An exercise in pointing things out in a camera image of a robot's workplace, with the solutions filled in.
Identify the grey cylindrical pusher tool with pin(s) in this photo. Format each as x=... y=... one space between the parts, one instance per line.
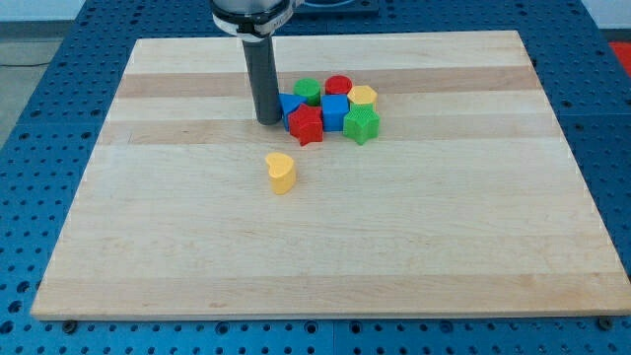
x=262 y=74

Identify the yellow hexagon block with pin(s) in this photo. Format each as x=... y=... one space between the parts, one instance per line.
x=363 y=95

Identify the green star block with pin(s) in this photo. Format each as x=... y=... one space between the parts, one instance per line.
x=361 y=124

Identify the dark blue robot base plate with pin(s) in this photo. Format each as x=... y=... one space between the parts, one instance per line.
x=339 y=7

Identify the yellow heart block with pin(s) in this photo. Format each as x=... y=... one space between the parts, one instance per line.
x=282 y=172

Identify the red star block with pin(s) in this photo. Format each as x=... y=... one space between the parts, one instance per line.
x=305 y=124

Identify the wooden board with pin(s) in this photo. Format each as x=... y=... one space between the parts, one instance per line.
x=469 y=203

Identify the red cylinder block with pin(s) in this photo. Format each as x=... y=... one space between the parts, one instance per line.
x=338 y=85

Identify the blue cube block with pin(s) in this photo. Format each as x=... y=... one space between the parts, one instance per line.
x=334 y=108

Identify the green cylinder block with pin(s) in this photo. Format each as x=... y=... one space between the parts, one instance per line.
x=308 y=88

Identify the blue triangle block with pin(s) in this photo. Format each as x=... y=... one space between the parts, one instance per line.
x=289 y=103

